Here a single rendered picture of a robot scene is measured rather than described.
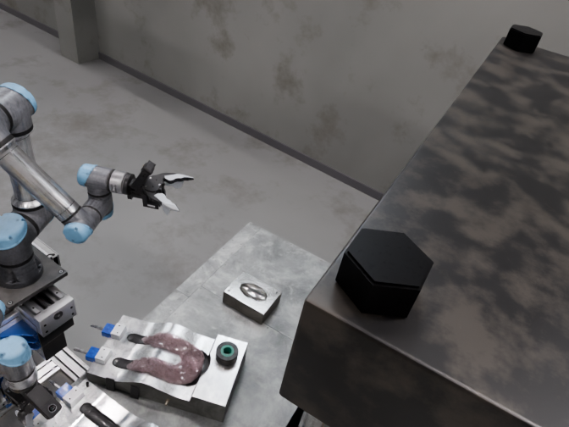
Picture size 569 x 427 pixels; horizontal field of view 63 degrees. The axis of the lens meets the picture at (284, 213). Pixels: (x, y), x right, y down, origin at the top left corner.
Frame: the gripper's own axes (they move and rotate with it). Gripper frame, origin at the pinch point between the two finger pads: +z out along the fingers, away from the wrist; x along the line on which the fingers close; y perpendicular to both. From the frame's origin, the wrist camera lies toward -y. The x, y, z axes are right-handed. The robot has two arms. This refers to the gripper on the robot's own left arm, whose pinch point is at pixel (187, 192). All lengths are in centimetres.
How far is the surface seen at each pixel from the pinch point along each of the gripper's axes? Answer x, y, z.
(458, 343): 74, -66, 54
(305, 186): -201, 174, 39
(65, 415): 58, 49, -21
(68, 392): 52, 47, -23
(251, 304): -2, 59, 25
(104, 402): 51, 50, -12
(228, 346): 24, 48, 22
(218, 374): 34, 50, 21
